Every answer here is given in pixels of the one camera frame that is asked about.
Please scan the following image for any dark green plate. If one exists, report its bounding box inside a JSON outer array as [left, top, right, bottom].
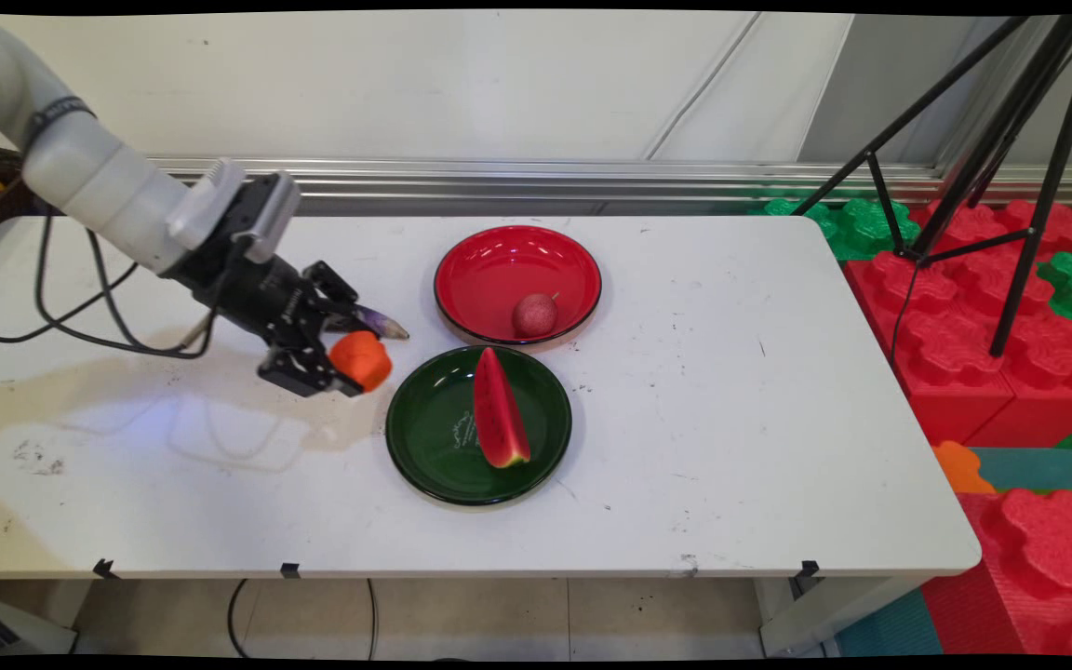
[[383, 345, 573, 508]]

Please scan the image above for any large red foam block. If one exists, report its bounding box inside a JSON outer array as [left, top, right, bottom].
[[843, 198, 1072, 449]]

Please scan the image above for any teal foam mat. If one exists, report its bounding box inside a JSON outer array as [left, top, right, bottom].
[[834, 586, 945, 658], [968, 447, 1072, 493]]

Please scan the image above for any orange foam piece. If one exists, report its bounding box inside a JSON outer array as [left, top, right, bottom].
[[931, 440, 998, 495]]

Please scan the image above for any red watermelon slice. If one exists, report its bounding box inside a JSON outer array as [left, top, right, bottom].
[[471, 347, 533, 470]]

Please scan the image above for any orange persimmon fruit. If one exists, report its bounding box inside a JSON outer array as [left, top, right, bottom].
[[328, 329, 395, 395]]

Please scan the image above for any black tripod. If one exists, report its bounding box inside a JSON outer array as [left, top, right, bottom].
[[791, 14, 1072, 360]]

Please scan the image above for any white table leg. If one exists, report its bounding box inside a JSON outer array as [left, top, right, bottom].
[[757, 574, 930, 658]]

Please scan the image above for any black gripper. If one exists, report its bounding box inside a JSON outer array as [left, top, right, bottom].
[[164, 234, 366, 400]]

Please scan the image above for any red plate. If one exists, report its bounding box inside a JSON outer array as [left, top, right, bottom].
[[433, 224, 604, 347]]

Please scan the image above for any purple eggplant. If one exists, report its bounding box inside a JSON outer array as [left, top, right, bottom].
[[335, 303, 410, 342]]

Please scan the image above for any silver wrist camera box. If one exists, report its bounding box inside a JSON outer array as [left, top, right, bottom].
[[165, 157, 302, 265]]

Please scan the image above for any aluminium rail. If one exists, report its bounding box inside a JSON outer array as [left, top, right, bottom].
[[147, 155, 1072, 208]]

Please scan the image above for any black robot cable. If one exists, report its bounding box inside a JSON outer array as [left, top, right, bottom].
[[0, 212, 222, 361]]

